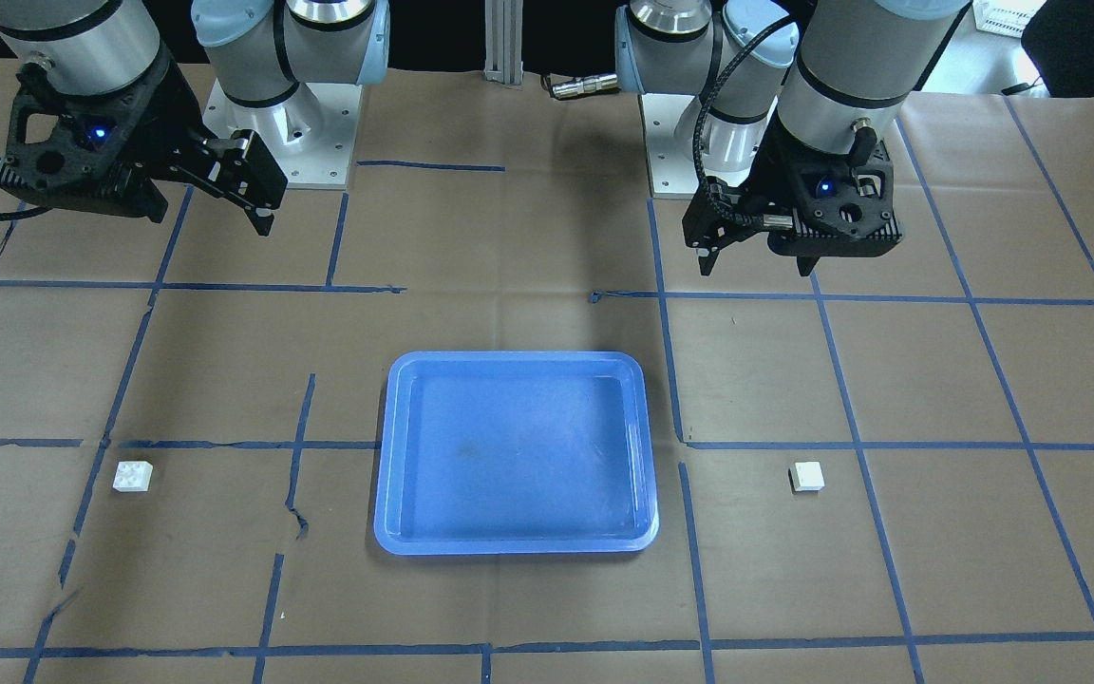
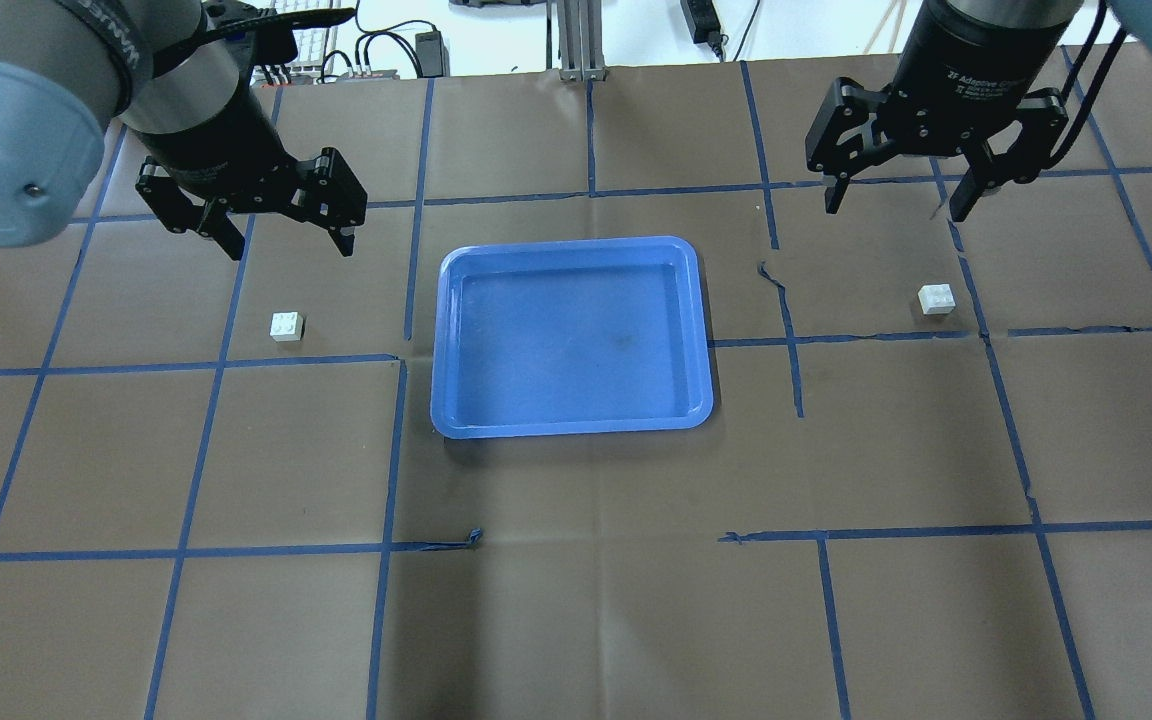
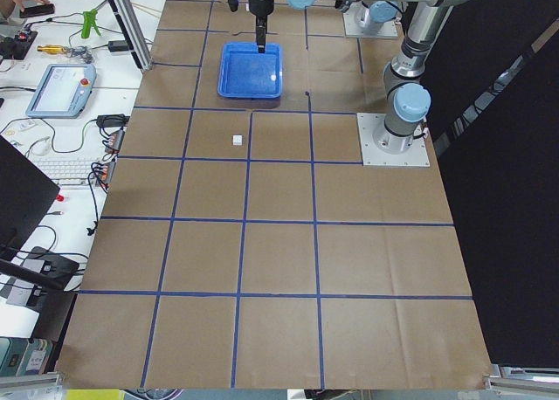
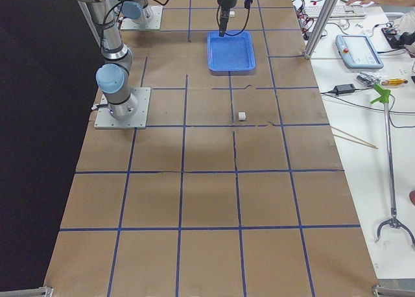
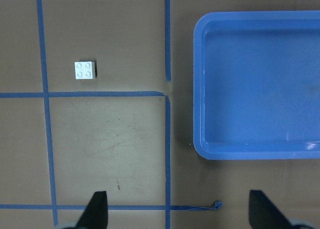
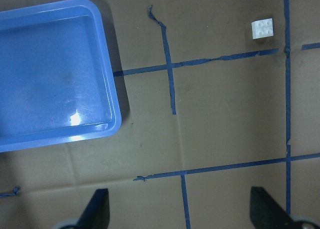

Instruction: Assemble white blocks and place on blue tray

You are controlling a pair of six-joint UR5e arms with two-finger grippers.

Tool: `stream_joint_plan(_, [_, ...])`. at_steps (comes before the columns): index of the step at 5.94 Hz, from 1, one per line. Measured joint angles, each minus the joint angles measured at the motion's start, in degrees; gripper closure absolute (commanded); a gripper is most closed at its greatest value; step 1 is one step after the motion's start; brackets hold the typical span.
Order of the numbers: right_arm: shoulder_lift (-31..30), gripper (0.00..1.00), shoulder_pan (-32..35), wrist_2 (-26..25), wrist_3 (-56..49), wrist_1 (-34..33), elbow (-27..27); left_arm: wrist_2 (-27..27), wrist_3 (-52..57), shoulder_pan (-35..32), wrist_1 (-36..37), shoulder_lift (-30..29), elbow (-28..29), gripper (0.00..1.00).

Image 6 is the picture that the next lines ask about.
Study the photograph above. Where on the blue plastic tray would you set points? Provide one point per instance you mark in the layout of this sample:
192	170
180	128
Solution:
56	77

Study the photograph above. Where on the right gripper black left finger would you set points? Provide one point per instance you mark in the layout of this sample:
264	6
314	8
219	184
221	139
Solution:
97	212

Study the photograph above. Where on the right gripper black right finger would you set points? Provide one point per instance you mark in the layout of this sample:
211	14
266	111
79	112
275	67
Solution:
266	213

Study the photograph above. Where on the white building block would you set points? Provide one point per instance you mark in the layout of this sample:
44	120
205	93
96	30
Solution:
262	28

